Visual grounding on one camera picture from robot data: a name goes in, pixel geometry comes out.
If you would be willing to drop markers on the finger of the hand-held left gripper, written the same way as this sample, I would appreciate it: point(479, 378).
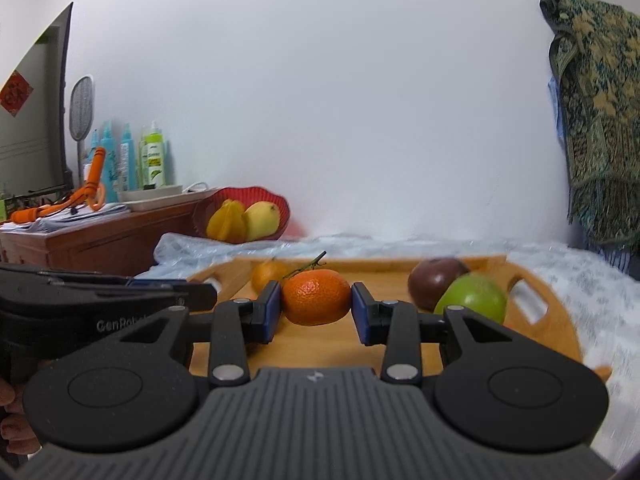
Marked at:
point(200, 297)
point(155, 283)

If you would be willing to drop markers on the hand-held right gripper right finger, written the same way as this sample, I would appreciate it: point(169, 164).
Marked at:
point(360, 310)

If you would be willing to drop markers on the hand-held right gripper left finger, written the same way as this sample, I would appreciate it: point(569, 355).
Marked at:
point(270, 310)

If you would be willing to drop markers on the small tangerine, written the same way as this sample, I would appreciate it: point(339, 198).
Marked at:
point(265, 275)

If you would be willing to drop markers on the tangerine with stem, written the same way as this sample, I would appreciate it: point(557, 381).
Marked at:
point(315, 297)

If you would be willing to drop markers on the dark purple round fruit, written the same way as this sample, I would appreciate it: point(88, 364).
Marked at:
point(430, 280)

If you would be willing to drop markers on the green apple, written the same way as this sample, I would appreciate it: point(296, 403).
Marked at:
point(475, 295)

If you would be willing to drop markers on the person's left hand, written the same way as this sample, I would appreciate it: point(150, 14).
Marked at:
point(15, 430)

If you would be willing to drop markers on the brown wooden cabinet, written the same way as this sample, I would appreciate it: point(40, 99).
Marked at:
point(100, 245)

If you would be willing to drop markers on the yellow starfruit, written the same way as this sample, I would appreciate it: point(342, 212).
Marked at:
point(227, 222)

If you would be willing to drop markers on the white rectangular tray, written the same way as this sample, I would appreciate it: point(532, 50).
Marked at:
point(150, 200)

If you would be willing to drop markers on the yellow mango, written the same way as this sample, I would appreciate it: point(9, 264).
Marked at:
point(262, 220)

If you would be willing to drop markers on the stack of papers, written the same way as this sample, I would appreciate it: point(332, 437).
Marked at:
point(65, 217)

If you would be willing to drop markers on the red plastic fruit bowl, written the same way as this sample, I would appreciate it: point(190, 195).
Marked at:
point(280, 205)

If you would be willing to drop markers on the green and white bottle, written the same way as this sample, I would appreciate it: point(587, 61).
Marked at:
point(152, 160)

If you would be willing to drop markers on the grey door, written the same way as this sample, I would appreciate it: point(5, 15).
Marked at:
point(30, 150)

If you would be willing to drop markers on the electric fly swatter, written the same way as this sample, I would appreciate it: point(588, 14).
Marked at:
point(81, 105)

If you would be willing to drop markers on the silver snowflake tablecloth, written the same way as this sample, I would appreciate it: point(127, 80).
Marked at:
point(550, 270)

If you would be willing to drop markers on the red paper door decoration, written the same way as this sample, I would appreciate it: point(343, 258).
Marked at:
point(15, 94)

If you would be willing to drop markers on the green patterned fringed shawl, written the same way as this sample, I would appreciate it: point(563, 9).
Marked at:
point(600, 135)

